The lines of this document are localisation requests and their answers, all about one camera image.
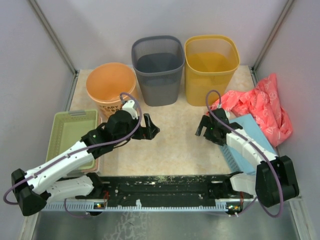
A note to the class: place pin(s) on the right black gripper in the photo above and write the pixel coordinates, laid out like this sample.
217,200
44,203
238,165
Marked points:
206,120

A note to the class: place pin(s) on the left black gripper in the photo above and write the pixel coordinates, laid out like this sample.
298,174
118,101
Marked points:
148,132

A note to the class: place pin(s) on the blue plastic basket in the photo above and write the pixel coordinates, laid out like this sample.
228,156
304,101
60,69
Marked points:
234,159

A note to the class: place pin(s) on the yellow mesh bin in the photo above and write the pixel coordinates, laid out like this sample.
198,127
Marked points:
210,63

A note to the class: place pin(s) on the grey mesh bin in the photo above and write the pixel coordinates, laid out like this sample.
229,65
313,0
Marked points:
158,62

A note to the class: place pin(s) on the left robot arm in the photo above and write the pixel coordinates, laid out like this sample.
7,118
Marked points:
35,188

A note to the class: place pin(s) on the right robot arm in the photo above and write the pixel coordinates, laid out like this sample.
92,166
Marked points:
274,179

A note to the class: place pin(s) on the red plastic bag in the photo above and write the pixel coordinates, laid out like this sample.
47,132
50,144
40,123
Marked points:
263,103

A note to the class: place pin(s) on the orange capybara bucket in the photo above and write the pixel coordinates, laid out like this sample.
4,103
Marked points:
105,83

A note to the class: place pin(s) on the pink plastic basket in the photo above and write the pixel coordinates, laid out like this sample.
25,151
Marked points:
98,165

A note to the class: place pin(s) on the green plastic basket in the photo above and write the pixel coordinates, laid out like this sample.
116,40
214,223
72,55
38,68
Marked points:
55,136

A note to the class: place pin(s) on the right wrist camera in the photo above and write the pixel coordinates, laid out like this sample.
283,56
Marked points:
227,114

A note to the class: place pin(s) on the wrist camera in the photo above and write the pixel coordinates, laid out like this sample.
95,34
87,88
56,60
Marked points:
227,114
131,108

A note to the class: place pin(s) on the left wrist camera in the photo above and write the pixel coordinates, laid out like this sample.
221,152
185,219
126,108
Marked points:
131,108

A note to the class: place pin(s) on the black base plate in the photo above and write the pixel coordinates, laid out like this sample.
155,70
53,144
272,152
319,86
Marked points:
165,190

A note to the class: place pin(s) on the aluminium rail frame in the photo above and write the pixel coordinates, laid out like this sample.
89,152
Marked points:
254,224

